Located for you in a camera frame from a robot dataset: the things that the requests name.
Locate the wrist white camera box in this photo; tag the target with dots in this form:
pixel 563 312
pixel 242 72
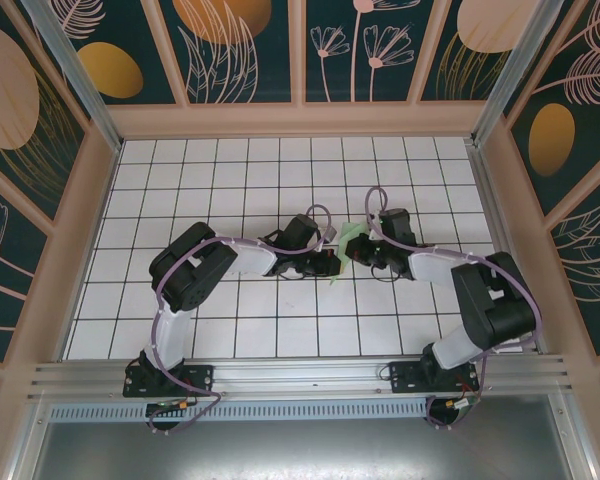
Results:
pixel 373 234
pixel 330 232

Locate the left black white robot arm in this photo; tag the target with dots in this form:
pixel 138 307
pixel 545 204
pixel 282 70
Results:
pixel 190 270

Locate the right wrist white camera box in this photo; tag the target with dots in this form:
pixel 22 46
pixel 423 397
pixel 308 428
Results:
pixel 373 234

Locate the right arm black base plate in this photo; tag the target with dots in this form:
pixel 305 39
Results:
pixel 405 377

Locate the long aluminium mounting rail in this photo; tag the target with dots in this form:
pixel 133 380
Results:
pixel 300 380

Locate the green paper sheet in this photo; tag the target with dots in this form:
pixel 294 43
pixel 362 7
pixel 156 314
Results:
pixel 350 231

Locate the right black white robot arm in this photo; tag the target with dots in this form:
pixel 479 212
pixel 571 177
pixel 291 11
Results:
pixel 495 300

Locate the grey metal sheet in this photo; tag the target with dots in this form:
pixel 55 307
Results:
pixel 300 450

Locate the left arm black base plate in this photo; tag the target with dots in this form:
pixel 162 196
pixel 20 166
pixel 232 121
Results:
pixel 195 380

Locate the aluminium side rail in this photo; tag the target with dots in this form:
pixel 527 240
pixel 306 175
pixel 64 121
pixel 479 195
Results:
pixel 492 200

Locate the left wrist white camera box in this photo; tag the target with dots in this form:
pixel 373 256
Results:
pixel 330 232

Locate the aluminium frame post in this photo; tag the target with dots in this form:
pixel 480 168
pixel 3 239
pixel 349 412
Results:
pixel 80 85
pixel 510 75

